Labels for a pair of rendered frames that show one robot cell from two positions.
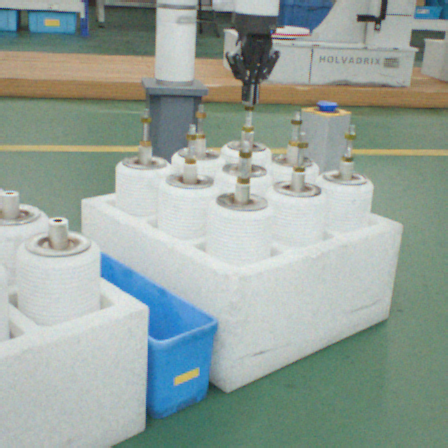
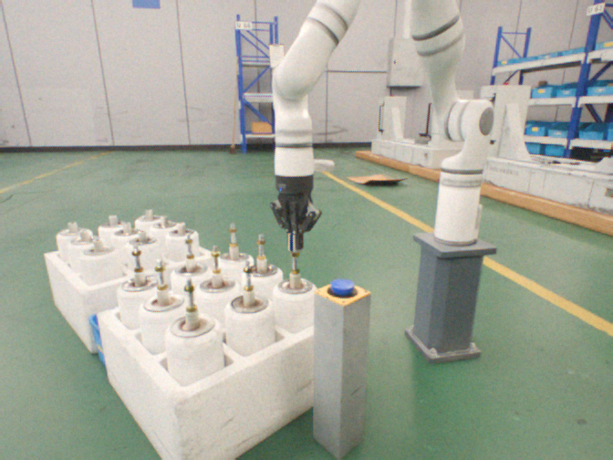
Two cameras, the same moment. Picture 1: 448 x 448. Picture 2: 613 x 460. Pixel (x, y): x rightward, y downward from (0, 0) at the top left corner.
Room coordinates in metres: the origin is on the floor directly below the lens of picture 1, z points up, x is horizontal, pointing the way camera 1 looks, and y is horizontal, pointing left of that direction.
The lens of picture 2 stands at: (1.31, -0.80, 0.60)
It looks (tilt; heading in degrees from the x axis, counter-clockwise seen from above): 18 degrees down; 91
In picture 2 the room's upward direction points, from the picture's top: straight up
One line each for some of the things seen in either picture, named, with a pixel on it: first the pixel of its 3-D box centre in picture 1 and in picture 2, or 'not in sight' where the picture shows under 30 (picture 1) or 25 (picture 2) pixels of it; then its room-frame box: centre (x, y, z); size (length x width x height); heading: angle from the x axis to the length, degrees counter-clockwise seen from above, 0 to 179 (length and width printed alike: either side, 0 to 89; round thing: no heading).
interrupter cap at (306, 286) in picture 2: (246, 147); (295, 286); (1.28, -0.03, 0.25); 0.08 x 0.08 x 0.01
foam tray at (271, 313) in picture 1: (237, 259); (222, 350); (1.11, -0.03, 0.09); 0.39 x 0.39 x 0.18; 43
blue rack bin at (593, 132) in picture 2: not in sight; (606, 131); (5.15, 4.53, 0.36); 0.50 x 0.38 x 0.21; 13
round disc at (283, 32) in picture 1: (278, 31); not in sight; (3.49, -0.20, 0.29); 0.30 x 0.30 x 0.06
